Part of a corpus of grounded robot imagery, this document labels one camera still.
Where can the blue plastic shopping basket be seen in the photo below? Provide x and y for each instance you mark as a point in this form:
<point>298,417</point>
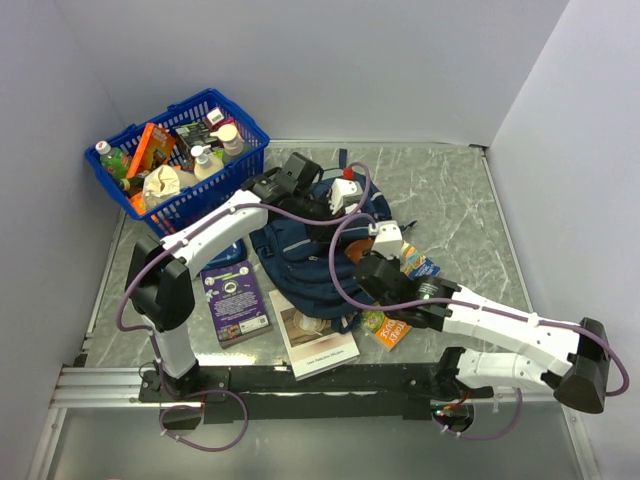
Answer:
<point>194,202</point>

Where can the navy blue student backpack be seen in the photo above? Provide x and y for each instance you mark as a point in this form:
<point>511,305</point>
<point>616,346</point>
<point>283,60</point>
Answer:
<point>295,256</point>

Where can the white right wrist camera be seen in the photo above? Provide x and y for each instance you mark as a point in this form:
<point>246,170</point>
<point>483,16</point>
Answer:
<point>387,239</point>

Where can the blue paperback book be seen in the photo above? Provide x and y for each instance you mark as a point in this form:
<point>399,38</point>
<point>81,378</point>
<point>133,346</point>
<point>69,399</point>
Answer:
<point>414,264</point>

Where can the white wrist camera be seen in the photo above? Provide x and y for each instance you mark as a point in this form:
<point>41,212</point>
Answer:
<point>387,239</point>
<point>344,191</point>

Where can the beige cap bottle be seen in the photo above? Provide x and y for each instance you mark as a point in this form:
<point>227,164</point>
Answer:
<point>233,143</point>

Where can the black green box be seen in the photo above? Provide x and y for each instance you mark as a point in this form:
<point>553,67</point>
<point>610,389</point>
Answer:
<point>192,134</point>

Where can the small red white box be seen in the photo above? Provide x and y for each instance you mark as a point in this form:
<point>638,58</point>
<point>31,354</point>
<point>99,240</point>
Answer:
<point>214,117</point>

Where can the white pump lotion bottle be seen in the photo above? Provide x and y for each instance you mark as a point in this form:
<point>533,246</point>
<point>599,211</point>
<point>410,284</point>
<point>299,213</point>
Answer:
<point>206,163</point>

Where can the purple paperback book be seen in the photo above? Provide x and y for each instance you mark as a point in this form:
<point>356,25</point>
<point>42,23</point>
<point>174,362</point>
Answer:
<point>235,302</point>

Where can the orange snack box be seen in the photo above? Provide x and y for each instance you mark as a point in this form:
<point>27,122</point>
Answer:
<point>154,149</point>

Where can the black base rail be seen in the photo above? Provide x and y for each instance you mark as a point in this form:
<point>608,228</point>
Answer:
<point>405,390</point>

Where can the beige crumpled bag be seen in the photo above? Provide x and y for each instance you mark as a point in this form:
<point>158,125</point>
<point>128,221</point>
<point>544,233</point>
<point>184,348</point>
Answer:
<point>164,183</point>

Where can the blue monster pencil case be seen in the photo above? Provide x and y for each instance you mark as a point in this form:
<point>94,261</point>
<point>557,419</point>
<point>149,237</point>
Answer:
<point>235,253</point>

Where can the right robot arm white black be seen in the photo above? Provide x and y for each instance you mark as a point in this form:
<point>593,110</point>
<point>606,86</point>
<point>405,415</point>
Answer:
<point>570,359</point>

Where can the green soda bottle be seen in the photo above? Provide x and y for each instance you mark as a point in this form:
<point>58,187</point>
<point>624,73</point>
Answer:
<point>113,159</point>

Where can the white coffee cover book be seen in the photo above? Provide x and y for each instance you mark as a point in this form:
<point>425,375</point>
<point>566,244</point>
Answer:
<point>313,347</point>

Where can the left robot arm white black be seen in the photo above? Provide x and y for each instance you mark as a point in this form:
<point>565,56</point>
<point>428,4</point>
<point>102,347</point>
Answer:
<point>161,273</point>

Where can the orange treehouse paperback book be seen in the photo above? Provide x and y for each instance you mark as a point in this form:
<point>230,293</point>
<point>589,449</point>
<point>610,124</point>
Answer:
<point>387,332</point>

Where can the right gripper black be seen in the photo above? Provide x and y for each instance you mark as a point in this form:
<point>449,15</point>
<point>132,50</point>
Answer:
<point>395,263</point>

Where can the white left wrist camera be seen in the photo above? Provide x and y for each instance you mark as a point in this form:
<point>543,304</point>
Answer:
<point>344,191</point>

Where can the brown leather wallet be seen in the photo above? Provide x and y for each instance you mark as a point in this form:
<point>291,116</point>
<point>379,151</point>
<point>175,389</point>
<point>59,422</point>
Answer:
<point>356,250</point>

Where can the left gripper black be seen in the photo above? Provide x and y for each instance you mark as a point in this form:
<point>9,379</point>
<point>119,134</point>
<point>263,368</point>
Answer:
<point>327,202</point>

